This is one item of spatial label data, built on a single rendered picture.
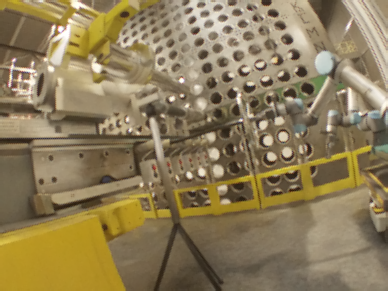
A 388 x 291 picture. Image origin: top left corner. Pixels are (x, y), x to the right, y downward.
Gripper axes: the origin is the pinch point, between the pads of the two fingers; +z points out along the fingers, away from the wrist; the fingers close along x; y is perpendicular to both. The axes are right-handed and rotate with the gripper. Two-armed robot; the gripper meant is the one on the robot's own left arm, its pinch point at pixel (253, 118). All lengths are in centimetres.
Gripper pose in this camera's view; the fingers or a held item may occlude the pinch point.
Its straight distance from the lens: 118.1
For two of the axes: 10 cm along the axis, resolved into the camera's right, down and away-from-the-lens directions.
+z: -8.6, 2.4, 4.4
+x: 3.7, -2.9, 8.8
